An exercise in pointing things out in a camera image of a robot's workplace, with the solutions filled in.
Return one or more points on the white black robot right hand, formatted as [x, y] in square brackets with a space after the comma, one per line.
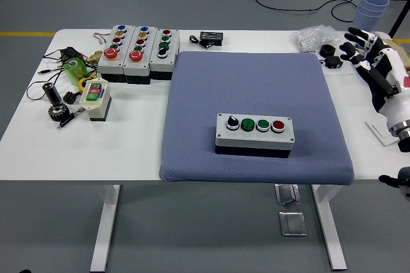
[397, 106]

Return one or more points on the grey four-button control box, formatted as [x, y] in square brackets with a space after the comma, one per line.
[253, 140]

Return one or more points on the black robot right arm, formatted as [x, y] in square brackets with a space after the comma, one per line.
[405, 143]

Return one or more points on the grey four-button selector box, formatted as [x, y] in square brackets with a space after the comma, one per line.
[160, 64]

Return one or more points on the grey five-button emergency stop box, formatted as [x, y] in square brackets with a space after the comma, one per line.
[107, 66]
[136, 68]

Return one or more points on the light bread slice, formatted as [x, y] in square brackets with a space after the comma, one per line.
[397, 45]

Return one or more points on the white paper sheet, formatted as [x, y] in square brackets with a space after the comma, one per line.
[346, 71]

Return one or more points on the small black servo block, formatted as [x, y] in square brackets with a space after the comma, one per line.
[333, 61]

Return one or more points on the stack of blue cups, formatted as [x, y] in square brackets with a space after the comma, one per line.
[368, 13]

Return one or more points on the clear plastic bag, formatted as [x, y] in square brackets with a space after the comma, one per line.
[312, 37]

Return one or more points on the white table leg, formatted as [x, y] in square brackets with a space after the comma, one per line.
[330, 228]
[105, 228]

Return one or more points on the metal floor socket plate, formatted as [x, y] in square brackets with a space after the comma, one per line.
[292, 223]
[286, 194]

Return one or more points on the blue-grey padded mat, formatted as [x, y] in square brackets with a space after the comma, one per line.
[224, 93]

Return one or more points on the black digital meter module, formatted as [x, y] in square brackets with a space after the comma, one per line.
[211, 36]

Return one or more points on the brass fitting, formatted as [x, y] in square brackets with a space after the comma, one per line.
[94, 57]

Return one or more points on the yellow tape roll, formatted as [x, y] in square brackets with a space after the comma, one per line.
[82, 83]

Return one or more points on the translucent green tape roll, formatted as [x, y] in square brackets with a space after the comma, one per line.
[75, 76]

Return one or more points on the small black toothed part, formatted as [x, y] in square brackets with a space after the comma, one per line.
[68, 97]

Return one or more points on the black power adapter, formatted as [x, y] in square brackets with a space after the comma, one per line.
[70, 53]

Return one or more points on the black bevel gear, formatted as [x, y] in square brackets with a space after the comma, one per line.
[59, 113]

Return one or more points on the black metal cylinder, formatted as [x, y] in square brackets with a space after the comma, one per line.
[52, 95]

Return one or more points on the white wall switch plate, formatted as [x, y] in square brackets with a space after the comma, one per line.
[379, 132]

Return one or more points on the black metal frame stand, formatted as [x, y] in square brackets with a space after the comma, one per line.
[400, 16]

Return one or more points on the cream red-green switch box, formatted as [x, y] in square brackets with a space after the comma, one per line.
[96, 109]

